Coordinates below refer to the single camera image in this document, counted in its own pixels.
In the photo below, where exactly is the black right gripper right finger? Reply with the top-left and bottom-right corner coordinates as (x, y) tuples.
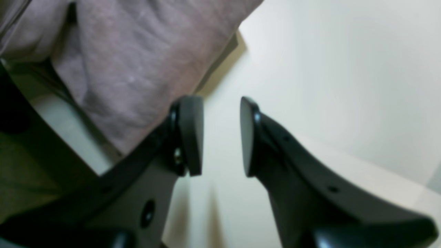
(240, 97), (439, 248)

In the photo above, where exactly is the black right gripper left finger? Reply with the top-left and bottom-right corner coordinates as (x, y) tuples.
(1, 95), (204, 248)

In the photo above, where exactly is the mauve t-shirt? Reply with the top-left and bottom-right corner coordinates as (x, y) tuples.
(1, 0), (262, 155)

